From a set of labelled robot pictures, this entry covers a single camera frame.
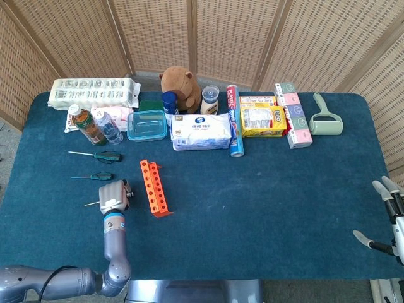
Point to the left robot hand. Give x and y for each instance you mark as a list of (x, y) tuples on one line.
[(112, 195)]

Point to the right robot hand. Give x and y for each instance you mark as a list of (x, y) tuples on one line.
[(398, 221)]

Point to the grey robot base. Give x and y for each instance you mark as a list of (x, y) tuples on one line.
[(195, 292)]

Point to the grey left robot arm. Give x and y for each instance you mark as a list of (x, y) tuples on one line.
[(115, 243)]

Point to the small green black screwdriver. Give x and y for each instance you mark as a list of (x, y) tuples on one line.
[(101, 176)]

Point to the large green black screwdriver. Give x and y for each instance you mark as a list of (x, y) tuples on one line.
[(109, 156)]

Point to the orange tool rack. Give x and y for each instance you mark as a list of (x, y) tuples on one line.
[(154, 189)]

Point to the clear water bottle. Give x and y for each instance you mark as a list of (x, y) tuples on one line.
[(110, 129)]

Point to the tea bottle green label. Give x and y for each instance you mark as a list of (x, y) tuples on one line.
[(90, 127)]

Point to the clear container blue lid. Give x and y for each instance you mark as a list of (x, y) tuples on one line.
[(146, 126)]

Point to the pink white snack bag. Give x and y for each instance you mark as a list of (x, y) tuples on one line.
[(118, 116)]

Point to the dark green box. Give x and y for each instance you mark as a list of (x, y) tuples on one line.
[(151, 105)]

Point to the white blue wipes pack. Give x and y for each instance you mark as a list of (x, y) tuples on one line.
[(202, 132)]

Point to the blue white spray bottle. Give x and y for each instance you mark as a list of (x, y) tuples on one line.
[(170, 102)]

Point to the green lint roller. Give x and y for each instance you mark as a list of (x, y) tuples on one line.
[(326, 124)]

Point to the brown capybara plush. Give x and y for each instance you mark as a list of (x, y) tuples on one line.
[(181, 88)]

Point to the white bottle clear cap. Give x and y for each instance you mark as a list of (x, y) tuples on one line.
[(209, 105)]

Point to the blue felt table cloth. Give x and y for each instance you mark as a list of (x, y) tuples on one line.
[(252, 205)]

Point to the pastel tissue box pack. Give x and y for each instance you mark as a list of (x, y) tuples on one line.
[(296, 123)]

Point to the yellow snack bag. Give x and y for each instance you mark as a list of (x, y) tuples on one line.
[(262, 121)]

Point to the red white snack box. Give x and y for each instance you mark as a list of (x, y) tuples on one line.
[(257, 100)]

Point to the rattan folding screen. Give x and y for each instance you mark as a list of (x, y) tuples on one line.
[(221, 38)]

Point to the white metal frame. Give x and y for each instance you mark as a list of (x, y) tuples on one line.
[(383, 292)]

